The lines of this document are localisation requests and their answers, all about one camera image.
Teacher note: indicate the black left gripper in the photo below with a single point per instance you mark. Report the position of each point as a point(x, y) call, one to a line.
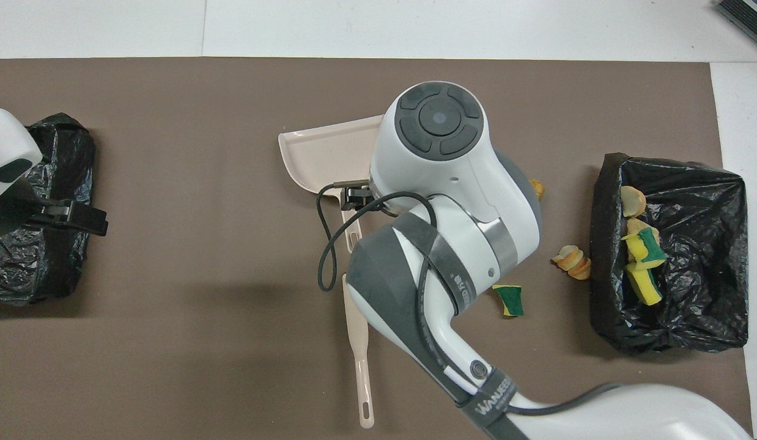
point(18, 214)

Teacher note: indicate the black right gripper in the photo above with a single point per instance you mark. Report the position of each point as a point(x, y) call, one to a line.
point(359, 197)

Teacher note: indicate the beige plastic dustpan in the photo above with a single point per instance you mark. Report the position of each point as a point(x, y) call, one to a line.
point(329, 153)

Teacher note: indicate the beige brush black bristles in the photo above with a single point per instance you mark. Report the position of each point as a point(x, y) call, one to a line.
point(361, 366)

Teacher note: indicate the small green yellow sponge piece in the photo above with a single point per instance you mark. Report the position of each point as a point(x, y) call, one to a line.
point(510, 300)

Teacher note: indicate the pale lumpy foam chunk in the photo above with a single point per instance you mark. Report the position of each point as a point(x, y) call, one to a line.
point(638, 225)

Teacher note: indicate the yellow notched sponge piece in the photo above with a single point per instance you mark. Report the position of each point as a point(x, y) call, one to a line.
point(644, 253)

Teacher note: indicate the yellow sponge wedge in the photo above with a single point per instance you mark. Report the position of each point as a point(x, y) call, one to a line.
point(644, 286)

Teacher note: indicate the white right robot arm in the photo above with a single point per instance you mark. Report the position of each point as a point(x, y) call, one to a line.
point(439, 159)

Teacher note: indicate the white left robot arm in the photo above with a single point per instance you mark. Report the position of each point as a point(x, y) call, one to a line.
point(5, 146)

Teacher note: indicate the black bag-lined bin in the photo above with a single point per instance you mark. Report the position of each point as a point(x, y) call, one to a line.
point(48, 275)
point(702, 244)

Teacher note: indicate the brown table mat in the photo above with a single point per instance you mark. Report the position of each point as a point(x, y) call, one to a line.
point(232, 122)

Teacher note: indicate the brown toy bread roll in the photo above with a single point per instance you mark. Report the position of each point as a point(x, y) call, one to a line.
point(538, 189)

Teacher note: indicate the dark grey ribbed device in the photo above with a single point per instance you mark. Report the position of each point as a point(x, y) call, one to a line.
point(751, 15)

